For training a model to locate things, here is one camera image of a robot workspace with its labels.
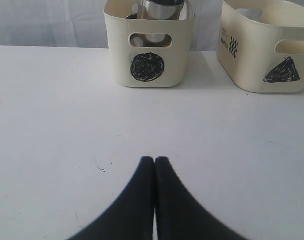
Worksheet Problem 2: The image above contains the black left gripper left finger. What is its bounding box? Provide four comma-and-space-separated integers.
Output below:
71, 156, 156, 240

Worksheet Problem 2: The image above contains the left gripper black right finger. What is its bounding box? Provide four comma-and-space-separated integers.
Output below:
155, 156, 244, 240

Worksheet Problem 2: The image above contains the stainless steel bowl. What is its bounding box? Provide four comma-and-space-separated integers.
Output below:
129, 19, 172, 48

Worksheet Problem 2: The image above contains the white ceramic bowl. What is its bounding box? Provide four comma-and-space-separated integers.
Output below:
179, 0, 194, 21

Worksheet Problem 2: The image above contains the steel mug front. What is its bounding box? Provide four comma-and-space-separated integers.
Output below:
137, 0, 187, 43

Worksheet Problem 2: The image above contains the cream bin with black circle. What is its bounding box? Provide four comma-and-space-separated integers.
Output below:
104, 0, 195, 88

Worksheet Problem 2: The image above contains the cream bin with black triangle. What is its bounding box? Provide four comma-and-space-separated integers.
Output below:
217, 0, 304, 94

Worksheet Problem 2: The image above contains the white curtain backdrop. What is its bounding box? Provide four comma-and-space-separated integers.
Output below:
0, 0, 222, 51

